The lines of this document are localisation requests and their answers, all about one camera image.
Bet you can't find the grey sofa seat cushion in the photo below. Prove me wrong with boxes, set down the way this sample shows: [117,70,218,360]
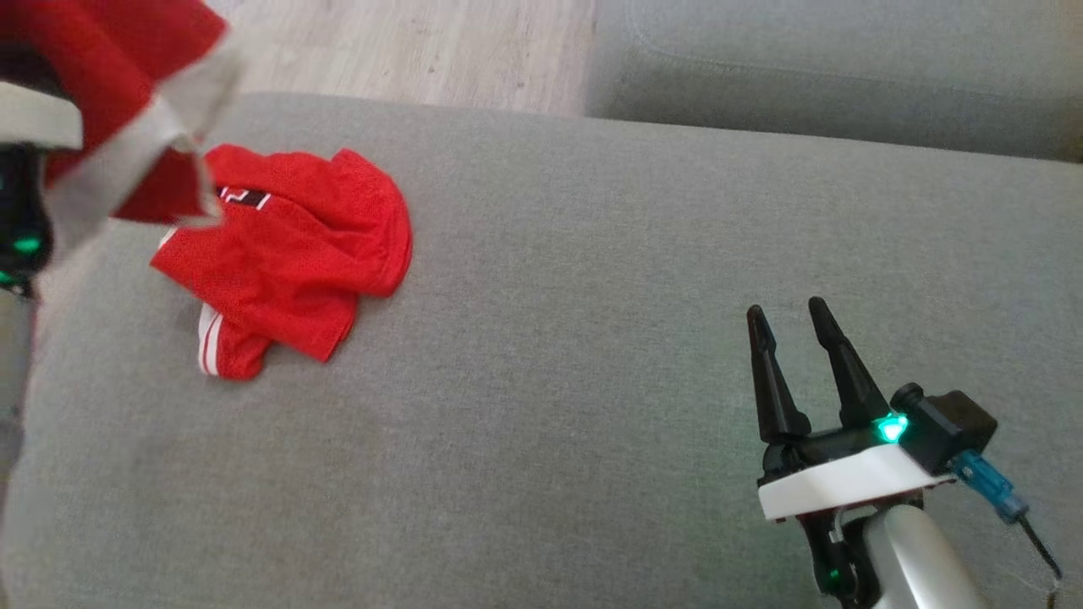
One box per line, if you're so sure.
[584,0,1083,162]

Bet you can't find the red jersey with white sleeves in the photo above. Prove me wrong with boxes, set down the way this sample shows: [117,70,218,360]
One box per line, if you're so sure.
[151,144,414,380]

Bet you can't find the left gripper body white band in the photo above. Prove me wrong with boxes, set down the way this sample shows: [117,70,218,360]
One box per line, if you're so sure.
[0,80,83,297]

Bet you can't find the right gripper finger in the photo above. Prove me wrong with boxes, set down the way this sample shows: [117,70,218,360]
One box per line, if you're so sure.
[808,296,891,428]
[746,304,811,445]

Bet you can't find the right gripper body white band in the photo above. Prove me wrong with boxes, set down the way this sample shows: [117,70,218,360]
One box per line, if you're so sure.
[756,414,957,608]

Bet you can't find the wide grey sofa seat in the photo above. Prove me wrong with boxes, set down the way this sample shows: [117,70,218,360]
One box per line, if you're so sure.
[0,91,1083,609]

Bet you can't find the right cable with blue plug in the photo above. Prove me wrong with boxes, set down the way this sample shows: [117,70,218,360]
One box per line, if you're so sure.
[952,448,1063,584]

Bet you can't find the red shorts with white stripes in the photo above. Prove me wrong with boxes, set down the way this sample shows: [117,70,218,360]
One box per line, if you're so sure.
[0,0,246,263]

